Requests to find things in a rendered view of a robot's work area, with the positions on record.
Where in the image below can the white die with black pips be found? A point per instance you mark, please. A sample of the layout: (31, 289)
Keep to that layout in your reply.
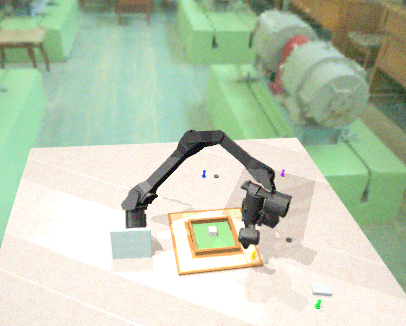
(212, 231)

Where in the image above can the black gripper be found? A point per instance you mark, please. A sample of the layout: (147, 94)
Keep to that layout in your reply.
(249, 235)

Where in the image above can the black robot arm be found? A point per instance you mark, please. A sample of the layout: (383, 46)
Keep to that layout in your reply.
(276, 203)

